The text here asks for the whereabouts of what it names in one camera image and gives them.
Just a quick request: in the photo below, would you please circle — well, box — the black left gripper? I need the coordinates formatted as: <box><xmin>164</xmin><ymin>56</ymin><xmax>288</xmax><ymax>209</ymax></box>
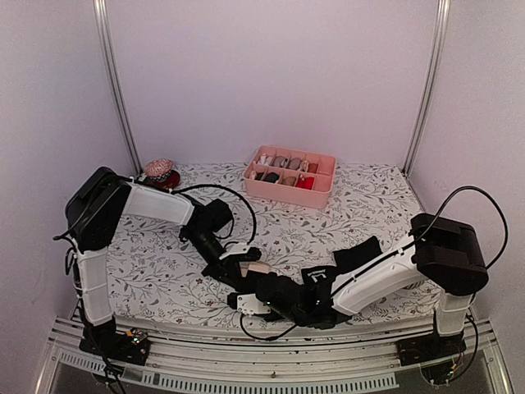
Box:
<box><xmin>185</xmin><ymin>228</ymin><xmax>242</xmax><ymax>288</ymax></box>

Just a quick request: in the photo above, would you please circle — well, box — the black underwear beige waistband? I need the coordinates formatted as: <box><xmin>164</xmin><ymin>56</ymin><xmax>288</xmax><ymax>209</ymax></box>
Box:
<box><xmin>240</xmin><ymin>261</ymin><xmax>271</xmax><ymax>286</ymax></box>

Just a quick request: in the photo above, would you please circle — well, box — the pink divided storage box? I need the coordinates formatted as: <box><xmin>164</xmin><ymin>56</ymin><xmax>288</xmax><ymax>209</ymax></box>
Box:
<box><xmin>243</xmin><ymin>145</ymin><xmax>336</xmax><ymax>209</ymax></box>

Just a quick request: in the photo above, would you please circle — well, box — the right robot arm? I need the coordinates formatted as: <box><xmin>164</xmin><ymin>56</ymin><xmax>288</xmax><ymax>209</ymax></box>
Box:
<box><xmin>255</xmin><ymin>208</ymin><xmax>498</xmax><ymax>358</ymax></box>

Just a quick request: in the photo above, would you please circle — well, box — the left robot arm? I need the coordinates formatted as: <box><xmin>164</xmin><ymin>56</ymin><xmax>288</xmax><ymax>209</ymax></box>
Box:
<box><xmin>56</xmin><ymin>167</ymin><xmax>247</xmax><ymax>356</ymax></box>

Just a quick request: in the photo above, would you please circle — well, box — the black underwear white lettering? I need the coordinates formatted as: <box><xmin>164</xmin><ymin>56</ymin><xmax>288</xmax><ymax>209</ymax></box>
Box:
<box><xmin>301</xmin><ymin>236</ymin><xmax>381</xmax><ymax>287</ymax></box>

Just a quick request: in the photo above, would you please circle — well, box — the red patterned pincushion on saucer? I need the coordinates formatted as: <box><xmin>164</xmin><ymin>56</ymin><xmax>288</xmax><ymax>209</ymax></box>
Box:
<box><xmin>144</xmin><ymin>158</ymin><xmax>180</xmax><ymax>190</ymax></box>

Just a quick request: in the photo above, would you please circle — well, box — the floral patterned table mat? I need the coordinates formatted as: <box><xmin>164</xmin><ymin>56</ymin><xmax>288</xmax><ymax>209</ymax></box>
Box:
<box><xmin>107</xmin><ymin>163</ymin><xmax>421</xmax><ymax>336</ymax></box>

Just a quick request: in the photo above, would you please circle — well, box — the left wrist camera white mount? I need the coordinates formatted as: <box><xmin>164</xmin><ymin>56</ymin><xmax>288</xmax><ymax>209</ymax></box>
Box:
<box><xmin>219</xmin><ymin>243</ymin><xmax>262</xmax><ymax>263</ymax></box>

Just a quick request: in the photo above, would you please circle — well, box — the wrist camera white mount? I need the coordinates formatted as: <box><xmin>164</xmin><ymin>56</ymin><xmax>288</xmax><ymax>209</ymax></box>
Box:
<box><xmin>219</xmin><ymin>243</ymin><xmax>262</xmax><ymax>263</ymax></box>
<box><xmin>227</xmin><ymin>293</ymin><xmax>272</xmax><ymax>316</ymax></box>

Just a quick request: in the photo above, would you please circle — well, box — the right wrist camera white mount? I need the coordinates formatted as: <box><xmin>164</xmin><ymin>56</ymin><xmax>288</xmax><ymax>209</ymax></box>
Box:
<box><xmin>227</xmin><ymin>293</ymin><xmax>272</xmax><ymax>316</ymax></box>

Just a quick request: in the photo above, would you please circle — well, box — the aluminium front rail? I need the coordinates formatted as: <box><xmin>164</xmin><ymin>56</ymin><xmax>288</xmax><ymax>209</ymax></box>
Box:
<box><xmin>39</xmin><ymin>315</ymin><xmax>514</xmax><ymax>394</ymax></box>

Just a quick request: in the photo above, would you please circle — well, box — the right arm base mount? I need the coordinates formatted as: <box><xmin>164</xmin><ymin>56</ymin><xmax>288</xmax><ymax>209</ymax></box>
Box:
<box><xmin>395</xmin><ymin>331</ymin><xmax>466</xmax><ymax>366</ymax></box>

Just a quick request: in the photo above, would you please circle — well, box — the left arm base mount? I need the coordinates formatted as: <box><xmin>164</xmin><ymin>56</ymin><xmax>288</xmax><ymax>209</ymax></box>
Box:
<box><xmin>79</xmin><ymin>319</ymin><xmax>151</xmax><ymax>366</ymax></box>

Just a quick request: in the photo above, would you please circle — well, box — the left aluminium frame post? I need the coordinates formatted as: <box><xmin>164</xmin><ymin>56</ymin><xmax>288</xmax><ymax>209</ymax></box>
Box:
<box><xmin>93</xmin><ymin>0</ymin><xmax>142</xmax><ymax>175</ymax></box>

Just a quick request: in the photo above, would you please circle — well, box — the aluminium frame post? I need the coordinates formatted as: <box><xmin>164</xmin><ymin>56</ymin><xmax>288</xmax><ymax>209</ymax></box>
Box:
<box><xmin>93</xmin><ymin>0</ymin><xmax>142</xmax><ymax>175</ymax></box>
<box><xmin>402</xmin><ymin>0</ymin><xmax>451</xmax><ymax>179</ymax></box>

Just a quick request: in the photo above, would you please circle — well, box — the right aluminium frame post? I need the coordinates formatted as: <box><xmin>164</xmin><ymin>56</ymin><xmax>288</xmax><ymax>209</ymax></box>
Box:
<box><xmin>402</xmin><ymin>0</ymin><xmax>451</xmax><ymax>179</ymax></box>

